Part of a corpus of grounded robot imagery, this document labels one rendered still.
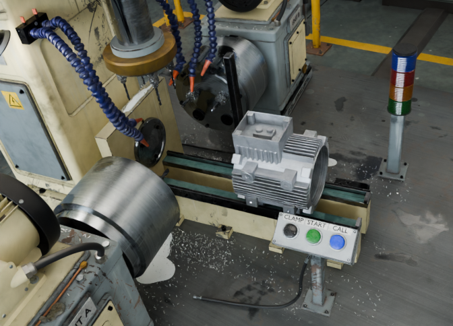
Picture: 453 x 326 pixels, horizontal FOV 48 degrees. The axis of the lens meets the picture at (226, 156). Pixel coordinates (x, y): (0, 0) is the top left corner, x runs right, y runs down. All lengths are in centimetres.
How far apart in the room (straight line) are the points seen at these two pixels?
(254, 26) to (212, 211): 61
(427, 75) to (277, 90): 197
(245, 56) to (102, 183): 63
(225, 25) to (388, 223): 79
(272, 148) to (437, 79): 244
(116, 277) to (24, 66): 54
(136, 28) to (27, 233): 53
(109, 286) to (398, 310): 67
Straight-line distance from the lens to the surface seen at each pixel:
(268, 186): 123
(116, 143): 135
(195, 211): 146
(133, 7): 119
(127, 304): 112
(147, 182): 116
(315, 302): 128
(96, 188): 114
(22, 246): 93
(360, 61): 369
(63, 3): 134
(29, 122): 141
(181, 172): 154
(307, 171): 118
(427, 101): 191
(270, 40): 162
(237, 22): 169
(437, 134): 177
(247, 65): 153
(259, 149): 121
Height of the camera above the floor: 189
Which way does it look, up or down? 40 degrees down
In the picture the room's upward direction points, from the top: 10 degrees counter-clockwise
